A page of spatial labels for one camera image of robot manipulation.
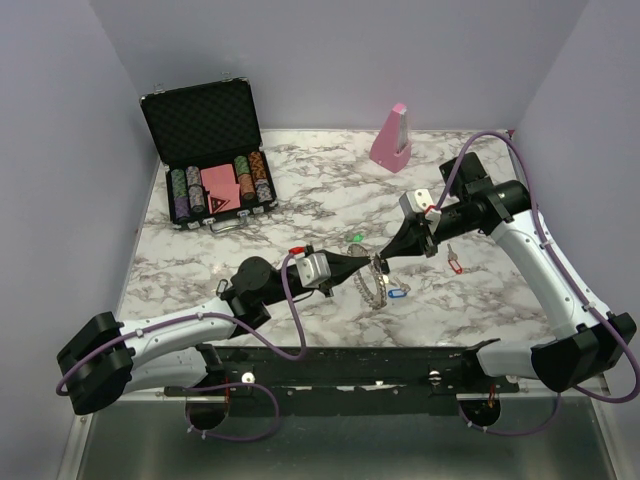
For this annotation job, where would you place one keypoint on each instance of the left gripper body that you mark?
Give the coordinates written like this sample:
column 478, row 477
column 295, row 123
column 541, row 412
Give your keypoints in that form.
column 325, row 288

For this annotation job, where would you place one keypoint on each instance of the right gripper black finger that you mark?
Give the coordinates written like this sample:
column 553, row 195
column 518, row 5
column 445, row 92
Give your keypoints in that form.
column 407, row 244
column 411, row 226

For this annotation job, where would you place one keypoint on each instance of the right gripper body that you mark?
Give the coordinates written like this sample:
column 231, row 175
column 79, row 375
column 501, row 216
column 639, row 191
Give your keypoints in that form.
column 453, row 223

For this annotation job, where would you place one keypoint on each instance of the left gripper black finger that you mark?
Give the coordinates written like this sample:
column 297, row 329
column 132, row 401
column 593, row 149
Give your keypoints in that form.
column 343, row 269
column 336, row 260

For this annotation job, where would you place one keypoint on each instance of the steel disc with keyrings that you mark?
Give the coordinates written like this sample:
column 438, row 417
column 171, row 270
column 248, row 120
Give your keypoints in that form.
column 366, row 280

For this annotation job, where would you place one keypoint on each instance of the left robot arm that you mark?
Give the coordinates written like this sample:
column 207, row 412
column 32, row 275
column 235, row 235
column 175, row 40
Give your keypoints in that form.
column 108, row 357

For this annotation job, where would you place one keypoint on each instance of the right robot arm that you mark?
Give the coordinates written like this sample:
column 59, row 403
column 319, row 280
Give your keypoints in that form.
column 588, row 339

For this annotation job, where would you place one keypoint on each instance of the silver key by blue tag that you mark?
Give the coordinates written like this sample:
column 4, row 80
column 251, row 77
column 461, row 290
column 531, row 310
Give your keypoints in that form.
column 402, row 285

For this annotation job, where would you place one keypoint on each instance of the red key tag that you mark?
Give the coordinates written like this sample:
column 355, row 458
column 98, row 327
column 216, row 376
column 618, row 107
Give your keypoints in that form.
column 453, row 260

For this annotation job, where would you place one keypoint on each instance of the blue key tag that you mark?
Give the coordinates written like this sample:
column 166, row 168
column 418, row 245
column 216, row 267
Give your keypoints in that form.
column 396, row 293

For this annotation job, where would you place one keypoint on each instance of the pink metronome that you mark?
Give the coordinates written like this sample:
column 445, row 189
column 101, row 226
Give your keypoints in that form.
column 391, row 148

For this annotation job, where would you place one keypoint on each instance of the black poker chip case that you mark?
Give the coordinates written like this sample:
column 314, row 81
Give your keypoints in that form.
column 208, row 138

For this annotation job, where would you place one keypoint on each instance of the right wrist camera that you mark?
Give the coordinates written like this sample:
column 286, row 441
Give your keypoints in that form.
column 419, row 205

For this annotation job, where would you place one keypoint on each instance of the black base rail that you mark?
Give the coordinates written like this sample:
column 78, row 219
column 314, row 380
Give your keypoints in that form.
column 256, row 382

